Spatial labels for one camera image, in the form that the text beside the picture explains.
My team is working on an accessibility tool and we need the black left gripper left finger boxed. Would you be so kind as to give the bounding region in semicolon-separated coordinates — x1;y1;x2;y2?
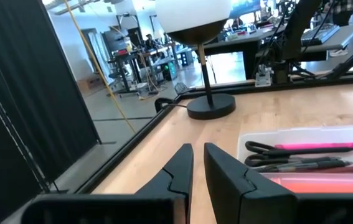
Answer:
134;142;194;200

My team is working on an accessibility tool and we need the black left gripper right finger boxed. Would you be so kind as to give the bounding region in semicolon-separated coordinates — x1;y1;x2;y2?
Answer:
203;142;298;224

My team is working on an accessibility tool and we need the clear plastic supply box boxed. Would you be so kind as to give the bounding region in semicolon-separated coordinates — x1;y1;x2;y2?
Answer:
237;124;353;195

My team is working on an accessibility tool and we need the black gel pen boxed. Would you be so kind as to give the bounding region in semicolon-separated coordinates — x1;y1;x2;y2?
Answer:
243;154;353;174
244;140;353;157

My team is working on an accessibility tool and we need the slim pink pen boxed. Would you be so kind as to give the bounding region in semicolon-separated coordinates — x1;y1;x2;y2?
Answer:
274;141;353;151

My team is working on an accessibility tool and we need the person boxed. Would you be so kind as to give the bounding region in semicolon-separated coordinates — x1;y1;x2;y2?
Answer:
321;0;353;27
143;32;156;50

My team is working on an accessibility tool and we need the grey desk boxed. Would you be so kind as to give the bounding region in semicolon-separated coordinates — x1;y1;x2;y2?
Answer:
288;22;353;63
200;24;289;80

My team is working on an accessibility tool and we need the white globe lamp black base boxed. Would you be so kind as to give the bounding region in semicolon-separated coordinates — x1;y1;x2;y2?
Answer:
155;0;237;121

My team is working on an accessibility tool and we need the black curtain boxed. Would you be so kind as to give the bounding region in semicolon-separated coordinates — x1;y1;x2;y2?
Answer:
0;0;101;224

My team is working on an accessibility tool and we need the black keyboard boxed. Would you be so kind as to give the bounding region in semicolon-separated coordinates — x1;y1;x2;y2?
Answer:
300;23;341;47

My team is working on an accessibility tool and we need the black coiled cable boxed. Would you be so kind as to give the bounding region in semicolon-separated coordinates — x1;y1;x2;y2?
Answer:
154;96;189;114

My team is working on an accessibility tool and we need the black aluminium table frame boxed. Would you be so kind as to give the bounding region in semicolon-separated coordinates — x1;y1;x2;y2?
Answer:
75;34;353;195

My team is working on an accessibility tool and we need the yellow cable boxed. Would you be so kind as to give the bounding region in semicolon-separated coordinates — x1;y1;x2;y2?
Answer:
61;0;137;134

